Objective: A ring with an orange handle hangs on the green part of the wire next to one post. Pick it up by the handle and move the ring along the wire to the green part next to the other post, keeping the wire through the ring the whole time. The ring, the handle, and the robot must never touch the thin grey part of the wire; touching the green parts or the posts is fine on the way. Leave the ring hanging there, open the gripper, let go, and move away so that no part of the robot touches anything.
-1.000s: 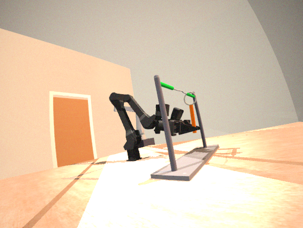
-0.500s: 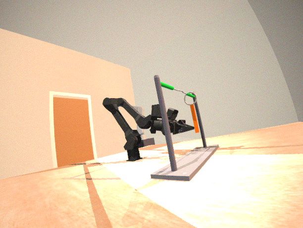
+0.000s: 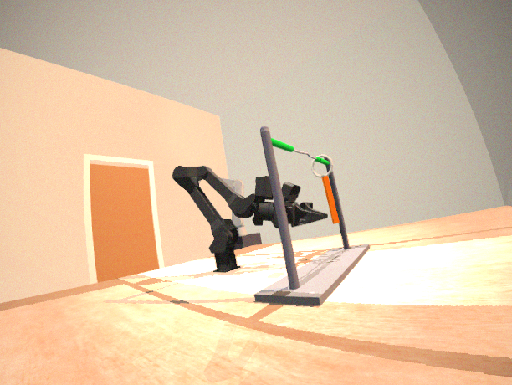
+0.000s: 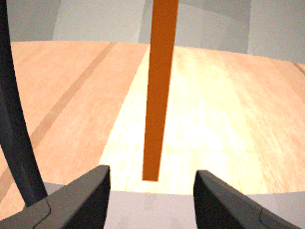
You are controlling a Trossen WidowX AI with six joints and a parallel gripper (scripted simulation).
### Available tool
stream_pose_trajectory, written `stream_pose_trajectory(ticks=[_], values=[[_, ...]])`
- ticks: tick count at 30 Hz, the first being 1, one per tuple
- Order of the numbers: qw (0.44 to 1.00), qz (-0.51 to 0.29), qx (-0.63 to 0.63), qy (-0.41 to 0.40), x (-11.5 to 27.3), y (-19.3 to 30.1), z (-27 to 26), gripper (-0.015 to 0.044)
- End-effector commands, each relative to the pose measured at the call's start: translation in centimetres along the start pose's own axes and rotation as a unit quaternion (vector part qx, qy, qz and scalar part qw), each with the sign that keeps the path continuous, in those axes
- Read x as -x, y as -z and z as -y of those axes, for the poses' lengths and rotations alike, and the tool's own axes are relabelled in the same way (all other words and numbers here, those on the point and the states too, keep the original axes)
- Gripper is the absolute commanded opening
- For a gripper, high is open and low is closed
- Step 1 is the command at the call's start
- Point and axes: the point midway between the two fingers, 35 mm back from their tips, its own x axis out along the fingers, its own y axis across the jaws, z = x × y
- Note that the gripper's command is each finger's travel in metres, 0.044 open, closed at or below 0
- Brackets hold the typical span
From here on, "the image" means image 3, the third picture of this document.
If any orange handle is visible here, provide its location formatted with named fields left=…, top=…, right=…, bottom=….
left=311, top=155, right=339, bottom=224

